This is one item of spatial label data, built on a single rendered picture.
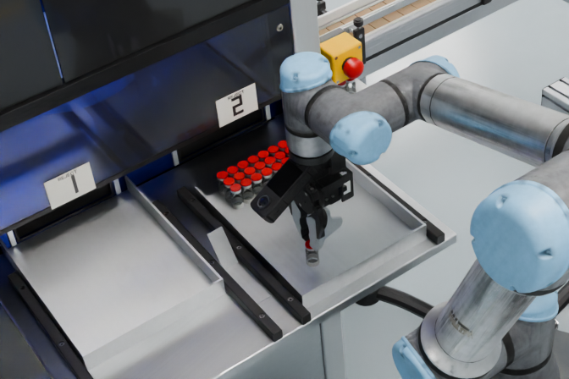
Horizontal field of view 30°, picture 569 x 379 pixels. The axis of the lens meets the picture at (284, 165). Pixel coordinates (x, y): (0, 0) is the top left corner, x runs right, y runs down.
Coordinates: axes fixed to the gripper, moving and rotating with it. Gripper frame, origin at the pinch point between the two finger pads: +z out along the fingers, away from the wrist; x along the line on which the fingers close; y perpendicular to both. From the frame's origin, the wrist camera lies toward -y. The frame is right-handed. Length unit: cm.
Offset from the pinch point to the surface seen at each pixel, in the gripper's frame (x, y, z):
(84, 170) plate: 31.3, -23.9, -8.2
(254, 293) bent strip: 2.1, -10.2, 7.1
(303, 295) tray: -6.0, -5.6, 3.9
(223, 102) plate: 31.3, 4.4, -8.4
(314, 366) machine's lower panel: 31, 18, 77
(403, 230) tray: -2.2, 18.3, 7.0
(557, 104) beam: 36, 100, 43
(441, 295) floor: 41, 67, 96
